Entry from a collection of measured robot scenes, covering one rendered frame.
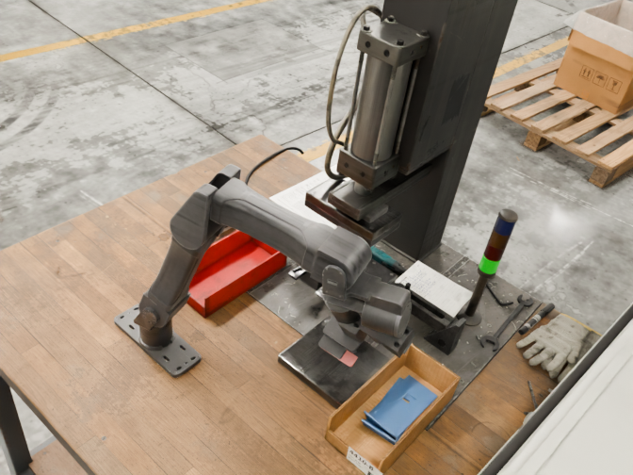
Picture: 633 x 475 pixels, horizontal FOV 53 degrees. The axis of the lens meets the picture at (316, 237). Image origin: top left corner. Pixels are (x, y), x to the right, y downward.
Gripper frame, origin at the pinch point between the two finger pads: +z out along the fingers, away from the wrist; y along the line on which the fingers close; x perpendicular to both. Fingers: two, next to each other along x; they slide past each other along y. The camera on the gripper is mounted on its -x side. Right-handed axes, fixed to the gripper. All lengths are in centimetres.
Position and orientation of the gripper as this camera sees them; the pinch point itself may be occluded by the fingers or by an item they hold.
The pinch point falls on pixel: (365, 332)
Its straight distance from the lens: 114.7
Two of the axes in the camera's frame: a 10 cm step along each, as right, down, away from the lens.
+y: 5.7, -7.9, 2.3
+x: -7.8, -4.5, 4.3
